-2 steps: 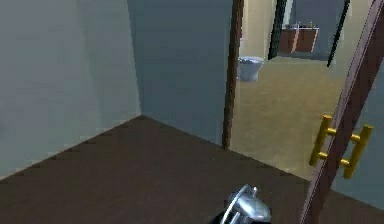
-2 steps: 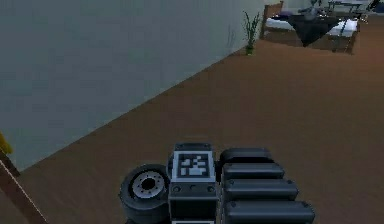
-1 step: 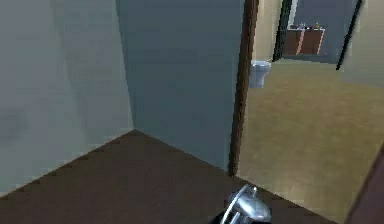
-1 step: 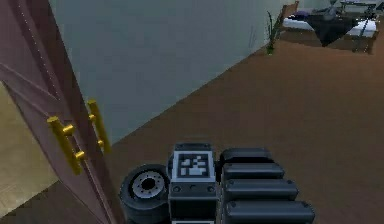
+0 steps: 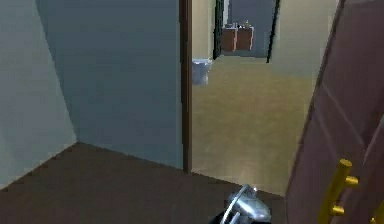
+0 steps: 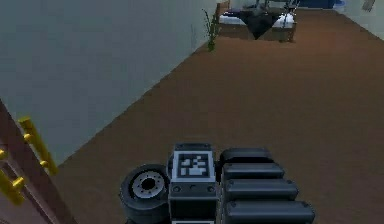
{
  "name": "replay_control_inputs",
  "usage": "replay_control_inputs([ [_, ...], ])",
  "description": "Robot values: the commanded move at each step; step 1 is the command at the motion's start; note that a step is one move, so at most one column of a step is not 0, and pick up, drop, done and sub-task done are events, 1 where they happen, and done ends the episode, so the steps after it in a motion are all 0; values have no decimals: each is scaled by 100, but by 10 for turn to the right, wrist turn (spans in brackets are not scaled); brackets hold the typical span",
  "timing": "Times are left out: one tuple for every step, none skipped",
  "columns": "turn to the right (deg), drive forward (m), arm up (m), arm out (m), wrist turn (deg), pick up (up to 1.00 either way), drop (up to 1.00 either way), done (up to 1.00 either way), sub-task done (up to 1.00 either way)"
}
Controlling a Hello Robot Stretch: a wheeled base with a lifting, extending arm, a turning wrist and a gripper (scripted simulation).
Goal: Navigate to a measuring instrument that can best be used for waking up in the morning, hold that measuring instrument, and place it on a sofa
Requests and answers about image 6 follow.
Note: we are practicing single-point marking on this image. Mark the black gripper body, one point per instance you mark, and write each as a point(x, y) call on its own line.
point(146, 188)

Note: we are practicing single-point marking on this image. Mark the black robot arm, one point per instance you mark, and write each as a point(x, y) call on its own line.
point(253, 190)

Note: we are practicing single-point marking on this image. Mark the brown room door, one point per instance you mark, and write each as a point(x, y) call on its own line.
point(23, 186)

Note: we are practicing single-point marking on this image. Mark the green house plant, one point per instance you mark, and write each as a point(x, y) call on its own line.
point(211, 30)

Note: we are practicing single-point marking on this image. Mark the black blanket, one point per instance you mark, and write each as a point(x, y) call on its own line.
point(258, 20)

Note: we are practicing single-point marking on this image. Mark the wooden bed with white sheet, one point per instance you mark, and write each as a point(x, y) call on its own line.
point(266, 25)

